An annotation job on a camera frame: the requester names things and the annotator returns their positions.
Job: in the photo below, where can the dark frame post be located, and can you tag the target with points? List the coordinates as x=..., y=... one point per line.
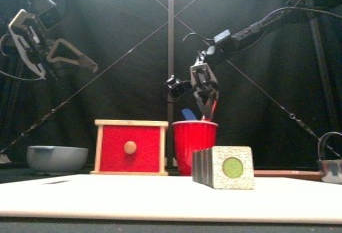
x=321, y=70

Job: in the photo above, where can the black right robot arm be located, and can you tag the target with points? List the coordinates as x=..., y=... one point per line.
x=275, y=15

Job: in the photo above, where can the red wooden drawer box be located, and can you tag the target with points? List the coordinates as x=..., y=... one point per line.
x=130, y=147

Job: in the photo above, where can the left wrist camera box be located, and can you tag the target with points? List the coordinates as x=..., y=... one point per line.
x=50, y=13

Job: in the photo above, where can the small metal pot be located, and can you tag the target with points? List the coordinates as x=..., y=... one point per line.
x=330, y=168

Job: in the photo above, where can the red plastic cup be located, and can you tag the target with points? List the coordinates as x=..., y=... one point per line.
x=194, y=147

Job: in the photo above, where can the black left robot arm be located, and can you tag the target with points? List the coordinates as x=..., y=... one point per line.
x=8, y=48

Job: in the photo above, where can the white cutting board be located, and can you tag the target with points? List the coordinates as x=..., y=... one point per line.
x=169, y=198

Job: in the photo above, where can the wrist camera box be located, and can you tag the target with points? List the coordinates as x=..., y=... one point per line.
x=178, y=87
x=50, y=13

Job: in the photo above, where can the brown wooden plate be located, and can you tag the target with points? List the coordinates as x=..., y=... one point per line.
x=287, y=174

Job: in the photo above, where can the grey ceramic bowl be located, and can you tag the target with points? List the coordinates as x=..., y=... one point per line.
x=56, y=158

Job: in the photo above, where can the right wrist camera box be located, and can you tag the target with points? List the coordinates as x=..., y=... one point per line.
x=178, y=87

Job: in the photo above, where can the vertical metal frame pole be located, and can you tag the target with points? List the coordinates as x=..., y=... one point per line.
x=170, y=50

